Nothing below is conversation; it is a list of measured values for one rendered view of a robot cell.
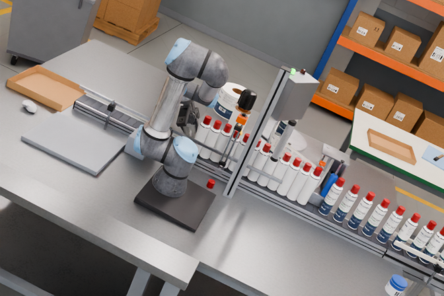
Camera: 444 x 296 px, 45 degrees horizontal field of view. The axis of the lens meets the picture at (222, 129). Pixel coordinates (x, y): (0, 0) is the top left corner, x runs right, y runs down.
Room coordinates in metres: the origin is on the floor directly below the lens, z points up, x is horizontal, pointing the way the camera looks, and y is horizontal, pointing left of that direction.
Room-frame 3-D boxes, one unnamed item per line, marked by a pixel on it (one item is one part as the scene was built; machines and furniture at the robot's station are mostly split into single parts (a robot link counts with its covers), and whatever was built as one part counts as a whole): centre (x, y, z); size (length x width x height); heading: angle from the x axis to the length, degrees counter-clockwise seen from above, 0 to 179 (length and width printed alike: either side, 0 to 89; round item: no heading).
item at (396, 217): (2.19, -0.90, 0.98); 0.05 x 0.05 x 0.20
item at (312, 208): (2.25, -0.11, 0.86); 1.65 x 0.08 x 0.04; 85
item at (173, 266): (1.96, 0.30, 0.81); 0.90 x 0.90 x 0.04; 84
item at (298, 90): (2.16, -0.21, 1.38); 0.17 x 0.10 x 0.19; 140
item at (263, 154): (2.24, -0.23, 0.98); 0.05 x 0.05 x 0.20
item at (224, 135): (2.27, -0.02, 0.98); 0.05 x 0.05 x 0.20
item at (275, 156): (2.14, -0.27, 1.18); 0.04 x 0.04 x 0.21
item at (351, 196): (2.21, -0.67, 0.98); 0.05 x 0.05 x 0.20
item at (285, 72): (2.11, -0.14, 1.16); 0.04 x 0.04 x 0.67; 85
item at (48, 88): (2.34, 0.88, 0.85); 0.30 x 0.26 x 0.04; 85
